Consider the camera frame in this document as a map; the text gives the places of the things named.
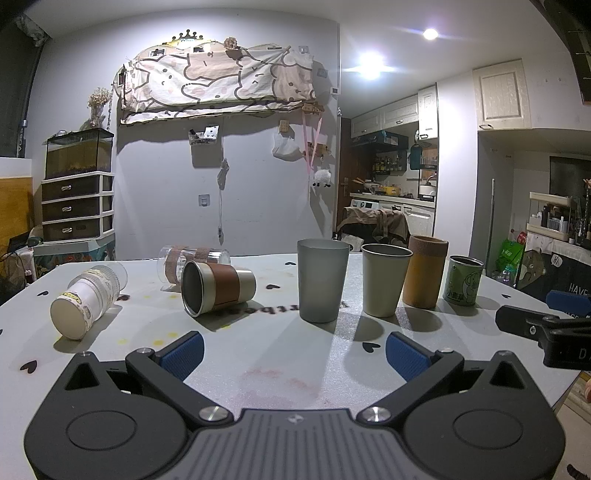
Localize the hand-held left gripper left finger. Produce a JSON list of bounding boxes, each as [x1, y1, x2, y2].
[[55, 331, 235, 428]]

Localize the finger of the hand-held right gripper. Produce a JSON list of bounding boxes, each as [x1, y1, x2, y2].
[[546, 290, 591, 319], [496, 305, 591, 369]]

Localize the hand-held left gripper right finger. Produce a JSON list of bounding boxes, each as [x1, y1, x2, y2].
[[355, 331, 539, 424]]

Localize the steel cup brown sleeve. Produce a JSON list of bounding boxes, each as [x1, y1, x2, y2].
[[180, 260, 257, 318]]

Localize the beige cup dark rim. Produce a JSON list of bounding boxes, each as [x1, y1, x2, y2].
[[361, 243, 414, 318]]

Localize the orange cup cork sleeve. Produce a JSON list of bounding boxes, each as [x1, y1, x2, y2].
[[401, 235, 450, 309]]

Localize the clear glass cup brown sleeve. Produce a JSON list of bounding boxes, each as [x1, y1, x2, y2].
[[156, 244, 232, 285]]

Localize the green printed tin cup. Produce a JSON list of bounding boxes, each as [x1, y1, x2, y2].
[[442, 255, 485, 306]]

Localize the white paper cup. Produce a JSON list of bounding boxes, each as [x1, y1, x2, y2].
[[50, 263, 128, 341]]

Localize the grey frosted plastic cup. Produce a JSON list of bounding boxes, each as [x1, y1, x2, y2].
[[296, 238, 351, 323]]

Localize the dark bear printed cloth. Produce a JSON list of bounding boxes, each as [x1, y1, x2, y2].
[[516, 232, 591, 302]]

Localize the green shopping bag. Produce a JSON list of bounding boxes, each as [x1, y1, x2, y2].
[[496, 237, 526, 278]]

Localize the white storage rack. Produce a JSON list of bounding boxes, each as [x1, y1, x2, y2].
[[526, 191, 576, 243]]

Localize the white mop pole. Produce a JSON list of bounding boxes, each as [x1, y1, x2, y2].
[[489, 178, 496, 273]]

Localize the chair with brown cloth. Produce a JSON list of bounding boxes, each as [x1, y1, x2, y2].
[[336, 206, 410, 246]]

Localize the white washing machine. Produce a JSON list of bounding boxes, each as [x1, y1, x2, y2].
[[350, 198, 435, 237]]

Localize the plastic drawer unit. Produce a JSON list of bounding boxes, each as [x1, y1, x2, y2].
[[40, 171, 116, 243]]

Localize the wooden board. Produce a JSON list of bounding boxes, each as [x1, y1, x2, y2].
[[0, 175, 36, 260]]

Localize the glass fish tank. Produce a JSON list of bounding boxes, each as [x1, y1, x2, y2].
[[44, 128, 115, 180]]

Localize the white plastic bag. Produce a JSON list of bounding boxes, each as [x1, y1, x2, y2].
[[271, 133, 301, 162]]

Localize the pink ribbon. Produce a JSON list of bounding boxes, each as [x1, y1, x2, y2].
[[302, 110, 324, 176]]

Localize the white kitchen cabinets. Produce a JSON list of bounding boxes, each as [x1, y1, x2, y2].
[[349, 85, 439, 140]]

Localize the dried flower bouquet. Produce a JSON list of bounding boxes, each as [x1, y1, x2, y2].
[[87, 87, 112, 128]]

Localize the cartoon printed blanket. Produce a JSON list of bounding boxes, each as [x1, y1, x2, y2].
[[113, 43, 320, 126]]

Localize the gold crown decoration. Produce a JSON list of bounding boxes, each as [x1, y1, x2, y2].
[[168, 28, 209, 47]]

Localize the hanging grey cable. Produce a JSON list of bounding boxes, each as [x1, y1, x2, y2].
[[216, 158, 230, 246]]

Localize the white wall cabinet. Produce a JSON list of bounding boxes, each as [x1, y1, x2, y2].
[[472, 59, 533, 133]]

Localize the clear wall bracket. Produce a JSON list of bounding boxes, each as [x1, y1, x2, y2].
[[188, 125, 219, 145]]

